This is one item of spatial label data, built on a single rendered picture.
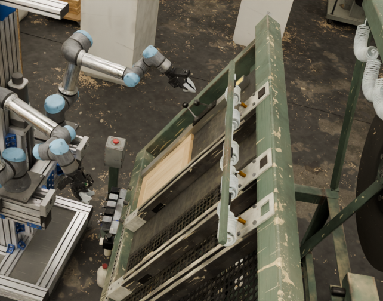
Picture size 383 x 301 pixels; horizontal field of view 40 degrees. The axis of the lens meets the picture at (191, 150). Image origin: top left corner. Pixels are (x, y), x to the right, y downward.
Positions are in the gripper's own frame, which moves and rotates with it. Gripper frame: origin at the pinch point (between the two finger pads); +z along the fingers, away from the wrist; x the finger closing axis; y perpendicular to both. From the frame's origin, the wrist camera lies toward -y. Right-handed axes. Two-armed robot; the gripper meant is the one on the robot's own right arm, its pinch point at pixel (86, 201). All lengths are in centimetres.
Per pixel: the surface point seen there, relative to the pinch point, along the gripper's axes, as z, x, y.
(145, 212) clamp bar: 33.1, 25.4, 9.4
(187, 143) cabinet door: 19, 65, 29
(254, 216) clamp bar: -16, -34, 92
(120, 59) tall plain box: 53, 274, -112
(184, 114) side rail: 17, 94, 19
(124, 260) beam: 47.0, 4.5, -1.7
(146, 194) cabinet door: 40, 47, 0
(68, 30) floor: 40, 355, -208
